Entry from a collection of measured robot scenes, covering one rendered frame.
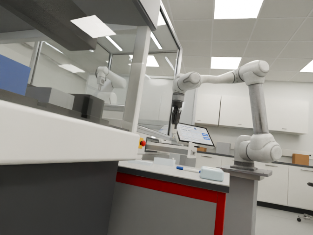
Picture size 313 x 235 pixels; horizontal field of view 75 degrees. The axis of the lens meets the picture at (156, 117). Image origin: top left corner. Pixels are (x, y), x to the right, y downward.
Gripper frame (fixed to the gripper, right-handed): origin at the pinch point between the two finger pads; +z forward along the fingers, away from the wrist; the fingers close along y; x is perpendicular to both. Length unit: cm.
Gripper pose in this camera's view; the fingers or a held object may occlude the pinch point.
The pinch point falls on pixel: (174, 128)
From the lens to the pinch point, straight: 149.5
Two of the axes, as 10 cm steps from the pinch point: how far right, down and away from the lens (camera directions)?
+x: -9.4, -1.7, -2.9
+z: -1.3, 9.8, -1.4
